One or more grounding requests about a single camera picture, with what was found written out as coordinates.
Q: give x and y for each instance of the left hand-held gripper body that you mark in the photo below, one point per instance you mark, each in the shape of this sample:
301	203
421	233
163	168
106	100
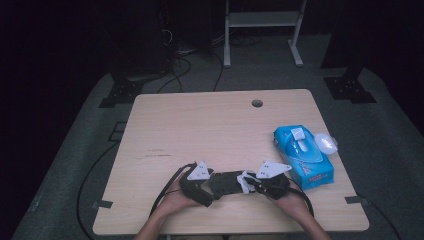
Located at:
191	188

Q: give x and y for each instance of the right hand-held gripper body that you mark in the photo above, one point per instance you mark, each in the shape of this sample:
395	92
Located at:
276	188

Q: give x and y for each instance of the white wet wipe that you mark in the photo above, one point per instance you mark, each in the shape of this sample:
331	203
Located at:
245	183

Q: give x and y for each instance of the blue toy car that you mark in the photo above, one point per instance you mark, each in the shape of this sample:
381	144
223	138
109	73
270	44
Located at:
226	185

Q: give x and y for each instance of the blue wet wipes pack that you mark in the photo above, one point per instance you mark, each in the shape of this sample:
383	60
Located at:
300	150

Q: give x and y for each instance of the person's left hand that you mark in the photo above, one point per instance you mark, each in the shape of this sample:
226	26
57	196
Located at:
175	201

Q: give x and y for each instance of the person's right hand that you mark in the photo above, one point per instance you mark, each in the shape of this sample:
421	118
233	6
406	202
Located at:
295	206

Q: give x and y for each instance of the grey tape strip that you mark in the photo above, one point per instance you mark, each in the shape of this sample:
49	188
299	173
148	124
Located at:
101	204
356	200

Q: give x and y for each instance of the black stand base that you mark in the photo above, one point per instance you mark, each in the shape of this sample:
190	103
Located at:
121	93
348	88

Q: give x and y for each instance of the white metal stand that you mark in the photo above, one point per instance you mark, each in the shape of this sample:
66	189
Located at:
263	19

